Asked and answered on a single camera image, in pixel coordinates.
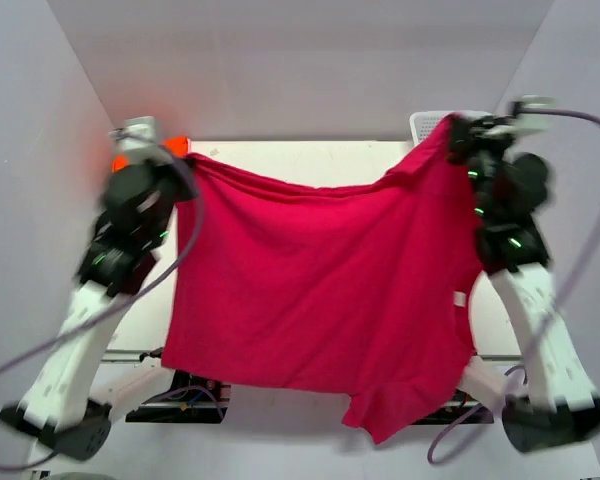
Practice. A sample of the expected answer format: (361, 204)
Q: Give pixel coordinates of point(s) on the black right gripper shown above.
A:
(467, 134)

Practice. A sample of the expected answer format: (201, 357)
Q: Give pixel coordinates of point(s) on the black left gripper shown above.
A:
(180, 170)

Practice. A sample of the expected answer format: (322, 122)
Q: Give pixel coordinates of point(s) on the magenta t shirt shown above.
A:
(345, 290)

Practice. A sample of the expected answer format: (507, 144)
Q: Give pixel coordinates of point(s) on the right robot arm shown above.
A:
(562, 405)

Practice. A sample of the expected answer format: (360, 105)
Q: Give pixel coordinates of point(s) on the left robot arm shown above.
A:
(61, 410)

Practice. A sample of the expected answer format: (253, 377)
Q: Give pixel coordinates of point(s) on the white plastic basket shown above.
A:
(423, 123)

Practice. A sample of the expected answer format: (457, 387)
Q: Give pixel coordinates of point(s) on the folded orange t shirt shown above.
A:
(178, 146)

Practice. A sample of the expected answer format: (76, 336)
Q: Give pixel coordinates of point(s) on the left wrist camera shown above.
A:
(137, 139)

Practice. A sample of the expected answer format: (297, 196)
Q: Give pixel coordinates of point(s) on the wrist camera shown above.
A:
(137, 139)
(527, 114)

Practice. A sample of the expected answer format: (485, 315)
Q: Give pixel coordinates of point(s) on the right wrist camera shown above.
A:
(527, 114)

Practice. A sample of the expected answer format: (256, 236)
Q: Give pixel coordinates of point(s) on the aluminium table rail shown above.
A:
(130, 356)

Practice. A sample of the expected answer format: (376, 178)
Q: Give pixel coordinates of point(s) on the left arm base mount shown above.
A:
(189, 400)

